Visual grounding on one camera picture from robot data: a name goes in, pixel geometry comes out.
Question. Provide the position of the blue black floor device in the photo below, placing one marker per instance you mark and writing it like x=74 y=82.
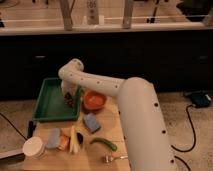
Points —
x=200 y=100

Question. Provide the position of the dark eggplant piece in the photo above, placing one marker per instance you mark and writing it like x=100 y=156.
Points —
x=80 y=138

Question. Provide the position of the orange bowl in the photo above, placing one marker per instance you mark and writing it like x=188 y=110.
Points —
x=93 y=100

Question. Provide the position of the blue sponge block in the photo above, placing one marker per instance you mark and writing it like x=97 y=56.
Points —
x=91 y=123

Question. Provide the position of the green cucumber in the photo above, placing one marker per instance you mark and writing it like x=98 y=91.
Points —
x=113 y=147

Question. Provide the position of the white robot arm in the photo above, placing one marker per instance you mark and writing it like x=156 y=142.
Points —
x=143 y=125

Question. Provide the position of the grey blue sponge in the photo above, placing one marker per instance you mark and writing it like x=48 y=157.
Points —
x=54 y=138

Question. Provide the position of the silver fork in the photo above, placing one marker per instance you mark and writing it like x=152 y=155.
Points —
x=110 y=158

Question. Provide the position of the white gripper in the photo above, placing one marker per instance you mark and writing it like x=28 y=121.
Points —
x=68 y=88

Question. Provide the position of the green plastic tray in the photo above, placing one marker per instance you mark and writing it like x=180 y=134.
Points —
x=51 y=106

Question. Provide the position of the white paper cup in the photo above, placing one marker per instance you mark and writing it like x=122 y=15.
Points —
x=34 y=147

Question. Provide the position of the dark purple grape bunch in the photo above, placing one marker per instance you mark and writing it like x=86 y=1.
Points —
x=69 y=100

